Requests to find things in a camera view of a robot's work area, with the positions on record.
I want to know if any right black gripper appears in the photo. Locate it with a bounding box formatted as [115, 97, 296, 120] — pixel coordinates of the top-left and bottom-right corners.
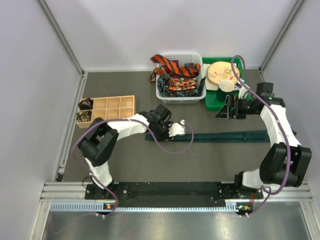
[215, 95, 258, 120]

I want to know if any dark teal necktie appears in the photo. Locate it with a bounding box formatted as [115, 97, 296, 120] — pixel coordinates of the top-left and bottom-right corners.
[145, 129, 270, 144]

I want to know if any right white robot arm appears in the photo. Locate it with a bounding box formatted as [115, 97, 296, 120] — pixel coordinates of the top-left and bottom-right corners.
[215, 82, 312, 198]

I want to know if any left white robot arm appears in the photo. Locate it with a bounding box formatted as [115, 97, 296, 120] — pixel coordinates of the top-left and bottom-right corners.
[77, 104, 174, 199]

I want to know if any green plastic tray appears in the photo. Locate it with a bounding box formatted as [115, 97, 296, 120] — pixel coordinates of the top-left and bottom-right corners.
[202, 57, 244, 112]

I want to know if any green white mug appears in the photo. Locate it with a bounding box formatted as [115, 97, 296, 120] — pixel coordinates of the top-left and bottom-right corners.
[216, 79, 237, 102]

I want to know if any floral patterned tie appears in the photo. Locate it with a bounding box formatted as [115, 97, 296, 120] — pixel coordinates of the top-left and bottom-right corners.
[149, 66, 204, 97]

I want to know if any beige patterned plate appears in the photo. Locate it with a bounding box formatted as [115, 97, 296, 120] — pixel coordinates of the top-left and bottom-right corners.
[207, 61, 238, 85]

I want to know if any wooden compartment box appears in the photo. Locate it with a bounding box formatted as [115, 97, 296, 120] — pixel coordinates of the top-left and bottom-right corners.
[76, 95, 136, 128]

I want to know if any orange navy striped tie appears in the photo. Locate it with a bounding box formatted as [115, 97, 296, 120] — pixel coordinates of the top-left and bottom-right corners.
[150, 54, 201, 77]

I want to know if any white plastic basket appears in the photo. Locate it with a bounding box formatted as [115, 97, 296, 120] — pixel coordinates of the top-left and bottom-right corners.
[155, 52, 207, 104]

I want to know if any dark red rolled tie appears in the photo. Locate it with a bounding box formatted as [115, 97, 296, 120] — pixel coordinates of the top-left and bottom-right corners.
[78, 98, 94, 111]

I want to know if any brown patterned rolled tie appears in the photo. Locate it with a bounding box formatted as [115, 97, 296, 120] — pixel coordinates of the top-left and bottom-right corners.
[76, 110, 92, 123]

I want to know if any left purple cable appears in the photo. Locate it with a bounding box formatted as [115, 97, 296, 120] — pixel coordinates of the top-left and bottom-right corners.
[71, 118, 195, 217]

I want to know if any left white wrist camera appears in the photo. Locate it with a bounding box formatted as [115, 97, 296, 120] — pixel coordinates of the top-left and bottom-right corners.
[168, 119, 186, 138]

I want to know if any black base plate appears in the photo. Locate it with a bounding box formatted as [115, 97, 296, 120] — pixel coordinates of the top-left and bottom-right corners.
[84, 181, 264, 208]

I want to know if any slotted cable duct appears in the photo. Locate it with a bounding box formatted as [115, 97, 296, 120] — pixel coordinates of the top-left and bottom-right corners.
[50, 202, 249, 213]

